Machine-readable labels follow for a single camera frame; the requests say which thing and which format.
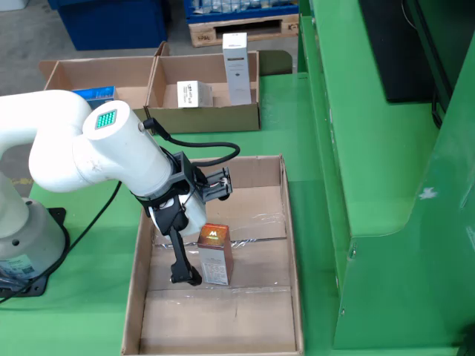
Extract short black cabinet cable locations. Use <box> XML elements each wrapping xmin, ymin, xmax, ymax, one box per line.
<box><xmin>430</xmin><ymin>90</ymin><xmax>446</xmax><ymax>129</ymax></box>

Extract small white product box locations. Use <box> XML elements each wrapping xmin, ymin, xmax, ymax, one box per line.
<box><xmin>177</xmin><ymin>80</ymin><xmax>214</xmax><ymax>109</ymax></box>

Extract dark red product box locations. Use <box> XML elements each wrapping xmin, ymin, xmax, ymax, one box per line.
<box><xmin>197</xmin><ymin>222</ymin><xmax>234</xmax><ymax>286</ymax></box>

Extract tall white product box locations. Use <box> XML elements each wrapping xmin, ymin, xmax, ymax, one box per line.
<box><xmin>222</xmin><ymin>32</ymin><xmax>253</xmax><ymax>107</ymax></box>

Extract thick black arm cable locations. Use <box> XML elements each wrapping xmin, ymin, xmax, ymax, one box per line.
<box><xmin>142</xmin><ymin>117</ymin><xmax>241</xmax><ymax>168</ymax></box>

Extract large shallow cardboard tray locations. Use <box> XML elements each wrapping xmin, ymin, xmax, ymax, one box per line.
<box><xmin>120</xmin><ymin>154</ymin><xmax>305</xmax><ymax>356</ymax></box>

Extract blue plastic bin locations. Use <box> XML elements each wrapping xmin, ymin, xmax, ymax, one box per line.
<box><xmin>47</xmin><ymin>0</ymin><xmax>168</xmax><ymax>52</ymax></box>

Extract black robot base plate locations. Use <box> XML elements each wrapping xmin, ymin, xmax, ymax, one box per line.
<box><xmin>0</xmin><ymin>207</ymin><xmax>71</xmax><ymax>297</ymax></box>

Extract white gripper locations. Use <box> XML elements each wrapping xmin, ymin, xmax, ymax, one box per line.
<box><xmin>154</xmin><ymin>191</ymin><xmax>208</xmax><ymax>287</ymax></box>

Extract white container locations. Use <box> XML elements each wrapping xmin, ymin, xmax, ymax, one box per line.
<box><xmin>0</xmin><ymin>0</ymin><xmax>30</xmax><ymax>12</ymax></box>

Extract wooden pallet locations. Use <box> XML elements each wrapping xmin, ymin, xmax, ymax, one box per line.
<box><xmin>188</xmin><ymin>13</ymin><xmax>301</xmax><ymax>48</ymax></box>

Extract dark gray camera mount bracket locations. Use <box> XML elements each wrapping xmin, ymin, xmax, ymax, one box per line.
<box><xmin>163</xmin><ymin>151</ymin><xmax>234</xmax><ymax>204</ymax></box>

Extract long thin black cable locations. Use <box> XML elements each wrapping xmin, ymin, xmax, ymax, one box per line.
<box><xmin>0</xmin><ymin>180</ymin><xmax>122</xmax><ymax>303</ymax></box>

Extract blue wire mesh container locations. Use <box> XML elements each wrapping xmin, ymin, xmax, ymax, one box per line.
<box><xmin>183</xmin><ymin>0</ymin><xmax>300</xmax><ymax>24</ymax></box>

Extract cardboard box with side flap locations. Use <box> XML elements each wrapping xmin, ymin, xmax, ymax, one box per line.
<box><xmin>143</xmin><ymin>41</ymin><xmax>294</xmax><ymax>134</ymax></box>

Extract gray cable bundle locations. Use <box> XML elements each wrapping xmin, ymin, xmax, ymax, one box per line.
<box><xmin>0</xmin><ymin>266</ymin><xmax>31</xmax><ymax>294</ymax></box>

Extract blue product box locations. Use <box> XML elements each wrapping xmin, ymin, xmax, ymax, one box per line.
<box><xmin>72</xmin><ymin>85</ymin><xmax>119</xmax><ymax>111</ymax></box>

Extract open brown cardboard box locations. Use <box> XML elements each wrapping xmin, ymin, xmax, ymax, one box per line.
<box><xmin>39</xmin><ymin>55</ymin><xmax>161</xmax><ymax>136</ymax></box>

